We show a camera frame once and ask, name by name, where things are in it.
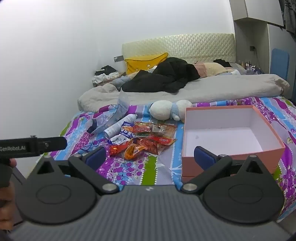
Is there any person's left hand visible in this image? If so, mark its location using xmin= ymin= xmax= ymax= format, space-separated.
xmin=0 ymin=159 xmax=17 ymax=232

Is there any purple floral bedsheet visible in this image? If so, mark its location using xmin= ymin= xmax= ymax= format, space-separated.
xmin=59 ymin=96 xmax=296 ymax=225

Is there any black clothing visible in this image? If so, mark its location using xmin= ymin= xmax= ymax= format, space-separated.
xmin=121 ymin=57 xmax=201 ymax=93

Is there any clear plastic bag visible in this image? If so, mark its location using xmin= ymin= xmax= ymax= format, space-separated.
xmin=87 ymin=89 xmax=130 ymax=135

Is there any white cabinet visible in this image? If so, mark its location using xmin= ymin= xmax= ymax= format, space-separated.
xmin=229 ymin=0 xmax=285 ymax=26

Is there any blue padded board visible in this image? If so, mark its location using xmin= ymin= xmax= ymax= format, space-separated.
xmin=270 ymin=48 xmax=290 ymax=84

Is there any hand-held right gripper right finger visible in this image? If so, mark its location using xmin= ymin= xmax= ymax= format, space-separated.
xmin=180 ymin=146 xmax=274 ymax=194

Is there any pink cloth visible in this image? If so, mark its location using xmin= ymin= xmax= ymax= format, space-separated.
xmin=193 ymin=62 xmax=207 ymax=78

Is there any pink cardboard box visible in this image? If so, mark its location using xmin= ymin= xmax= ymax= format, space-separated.
xmin=181 ymin=105 xmax=286 ymax=183

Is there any hanging dark garment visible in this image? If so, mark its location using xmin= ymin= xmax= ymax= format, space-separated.
xmin=279 ymin=0 xmax=296 ymax=42

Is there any yellow pillow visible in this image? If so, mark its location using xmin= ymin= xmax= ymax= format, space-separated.
xmin=124 ymin=52 xmax=169 ymax=76

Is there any row of small bottles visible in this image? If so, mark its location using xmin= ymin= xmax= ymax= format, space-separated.
xmin=238 ymin=60 xmax=263 ymax=73

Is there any red label snack packet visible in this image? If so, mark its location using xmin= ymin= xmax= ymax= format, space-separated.
xmin=134 ymin=122 xmax=154 ymax=135

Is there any grey duvet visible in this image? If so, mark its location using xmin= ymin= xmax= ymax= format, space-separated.
xmin=77 ymin=74 xmax=290 ymax=112

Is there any pile of clothes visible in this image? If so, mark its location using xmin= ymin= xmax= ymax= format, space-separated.
xmin=92 ymin=65 xmax=121 ymax=84

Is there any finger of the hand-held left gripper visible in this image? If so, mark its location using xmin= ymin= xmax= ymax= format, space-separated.
xmin=37 ymin=136 xmax=68 ymax=155

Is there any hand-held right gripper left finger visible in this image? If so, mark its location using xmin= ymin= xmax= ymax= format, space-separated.
xmin=26 ymin=146 xmax=119 ymax=195

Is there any light blue cloth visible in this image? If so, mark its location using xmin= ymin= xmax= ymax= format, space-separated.
xmin=110 ymin=76 xmax=133 ymax=91

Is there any white spray bottle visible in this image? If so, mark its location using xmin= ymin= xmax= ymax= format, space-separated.
xmin=104 ymin=114 xmax=137 ymax=139

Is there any cream quilted headboard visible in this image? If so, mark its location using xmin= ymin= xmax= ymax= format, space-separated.
xmin=122 ymin=33 xmax=236 ymax=70

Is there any beige cushion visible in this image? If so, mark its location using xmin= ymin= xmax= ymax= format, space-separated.
xmin=203 ymin=62 xmax=228 ymax=76

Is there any white blue plush toy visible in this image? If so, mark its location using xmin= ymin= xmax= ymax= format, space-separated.
xmin=148 ymin=100 xmax=193 ymax=122

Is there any blue white snack packet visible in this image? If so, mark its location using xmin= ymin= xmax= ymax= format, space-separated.
xmin=120 ymin=122 xmax=137 ymax=138

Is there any large red snack packet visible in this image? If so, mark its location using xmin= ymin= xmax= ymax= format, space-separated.
xmin=136 ymin=136 xmax=176 ymax=155

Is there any clear packet of brown snacks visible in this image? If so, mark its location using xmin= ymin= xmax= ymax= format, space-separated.
xmin=151 ymin=123 xmax=178 ymax=139

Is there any small orange red snack packet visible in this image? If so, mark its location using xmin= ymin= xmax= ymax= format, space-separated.
xmin=109 ymin=142 xmax=130 ymax=156

